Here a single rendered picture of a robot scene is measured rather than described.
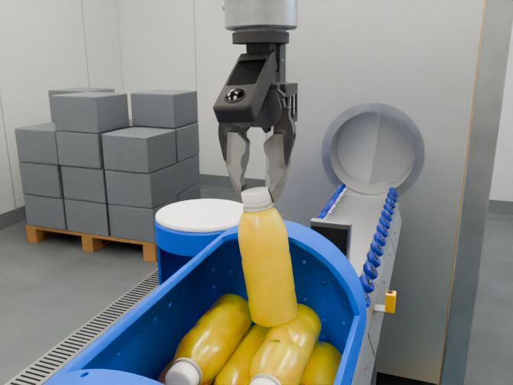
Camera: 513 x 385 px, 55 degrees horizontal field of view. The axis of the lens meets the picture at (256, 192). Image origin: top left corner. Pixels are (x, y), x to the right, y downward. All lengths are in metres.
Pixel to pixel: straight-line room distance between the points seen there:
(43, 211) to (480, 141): 3.50
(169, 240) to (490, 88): 0.88
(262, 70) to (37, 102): 4.45
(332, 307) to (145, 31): 5.22
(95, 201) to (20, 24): 1.82
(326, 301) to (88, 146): 3.13
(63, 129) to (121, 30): 2.35
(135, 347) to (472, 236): 0.91
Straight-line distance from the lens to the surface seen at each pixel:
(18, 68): 4.84
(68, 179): 3.96
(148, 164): 3.50
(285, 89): 0.62
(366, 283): 1.16
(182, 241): 1.32
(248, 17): 0.60
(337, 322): 0.79
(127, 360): 0.69
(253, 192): 0.62
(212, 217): 1.38
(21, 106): 4.84
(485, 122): 1.27
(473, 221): 1.32
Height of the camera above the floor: 1.48
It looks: 16 degrees down
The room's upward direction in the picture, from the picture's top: straight up
